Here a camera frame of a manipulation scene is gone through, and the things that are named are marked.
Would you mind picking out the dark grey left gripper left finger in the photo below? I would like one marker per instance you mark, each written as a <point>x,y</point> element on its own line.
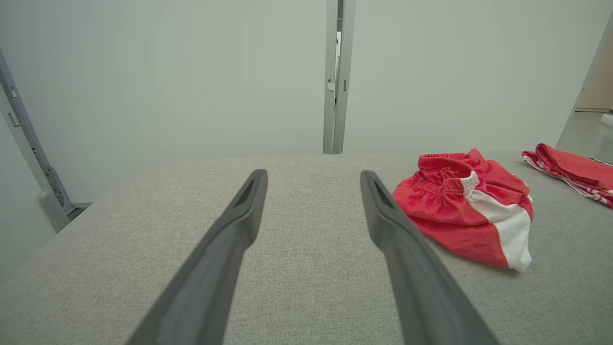
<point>210,287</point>

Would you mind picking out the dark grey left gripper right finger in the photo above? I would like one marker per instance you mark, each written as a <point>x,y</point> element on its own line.
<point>421,297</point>

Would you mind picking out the red and white shirt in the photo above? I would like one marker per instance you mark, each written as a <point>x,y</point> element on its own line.
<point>445,215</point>

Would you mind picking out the red and white jersey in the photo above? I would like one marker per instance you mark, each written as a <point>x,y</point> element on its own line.
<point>574,167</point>

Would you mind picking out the small white object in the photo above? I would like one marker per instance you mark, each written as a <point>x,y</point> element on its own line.
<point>607,120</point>

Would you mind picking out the grey metal frame with hinge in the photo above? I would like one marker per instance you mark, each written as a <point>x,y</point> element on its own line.
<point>50,182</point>

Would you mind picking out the grey metal partition post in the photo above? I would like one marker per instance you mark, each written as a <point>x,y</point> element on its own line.
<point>330,72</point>

